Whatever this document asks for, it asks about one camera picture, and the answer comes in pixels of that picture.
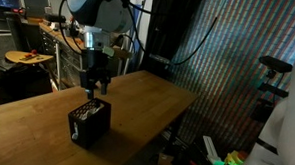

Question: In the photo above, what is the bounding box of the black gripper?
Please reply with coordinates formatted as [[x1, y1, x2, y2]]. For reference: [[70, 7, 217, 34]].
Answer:
[[79, 48, 113, 101]]

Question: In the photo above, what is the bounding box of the black perforated basket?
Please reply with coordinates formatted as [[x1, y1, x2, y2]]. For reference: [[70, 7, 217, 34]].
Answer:
[[66, 96, 113, 151]]

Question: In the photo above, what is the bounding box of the wood-topped workbench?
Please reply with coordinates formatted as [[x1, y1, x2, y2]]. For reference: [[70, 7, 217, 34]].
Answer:
[[36, 21, 91, 91]]

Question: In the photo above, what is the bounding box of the red tool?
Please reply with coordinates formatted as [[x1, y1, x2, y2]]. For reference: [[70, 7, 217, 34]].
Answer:
[[19, 49, 45, 62]]

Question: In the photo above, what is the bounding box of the black bin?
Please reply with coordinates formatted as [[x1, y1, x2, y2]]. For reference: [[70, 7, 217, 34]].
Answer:
[[0, 64, 54, 102]]

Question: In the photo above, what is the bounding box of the round wooden stool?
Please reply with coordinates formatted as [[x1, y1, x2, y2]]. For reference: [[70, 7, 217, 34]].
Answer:
[[4, 49, 55, 66]]

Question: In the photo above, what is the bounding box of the small brown box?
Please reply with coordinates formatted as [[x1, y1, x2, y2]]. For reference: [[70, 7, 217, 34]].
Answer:
[[157, 152, 175, 165]]

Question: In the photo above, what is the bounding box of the white flat strip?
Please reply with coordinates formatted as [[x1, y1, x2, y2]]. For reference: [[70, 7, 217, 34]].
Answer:
[[202, 135, 224, 162]]

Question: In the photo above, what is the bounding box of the green toy block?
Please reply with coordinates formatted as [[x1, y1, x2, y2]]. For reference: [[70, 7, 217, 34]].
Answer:
[[213, 157, 226, 165]]

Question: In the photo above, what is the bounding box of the striped backdrop panel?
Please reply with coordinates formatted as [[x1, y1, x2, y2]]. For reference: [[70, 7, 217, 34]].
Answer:
[[164, 0, 295, 157]]

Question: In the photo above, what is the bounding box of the yellow toy block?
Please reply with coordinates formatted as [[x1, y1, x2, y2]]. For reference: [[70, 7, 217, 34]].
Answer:
[[223, 150, 247, 165]]

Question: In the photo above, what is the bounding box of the tan wrist camera block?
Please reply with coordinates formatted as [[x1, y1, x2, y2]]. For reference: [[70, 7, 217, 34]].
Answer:
[[101, 45, 133, 62]]

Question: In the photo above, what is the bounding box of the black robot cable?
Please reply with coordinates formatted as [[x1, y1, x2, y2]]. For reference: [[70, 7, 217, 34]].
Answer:
[[56, 0, 222, 69]]

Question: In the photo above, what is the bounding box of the black camera on tripod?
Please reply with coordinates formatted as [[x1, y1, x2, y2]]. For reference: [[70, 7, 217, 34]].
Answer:
[[250, 54, 294, 125]]

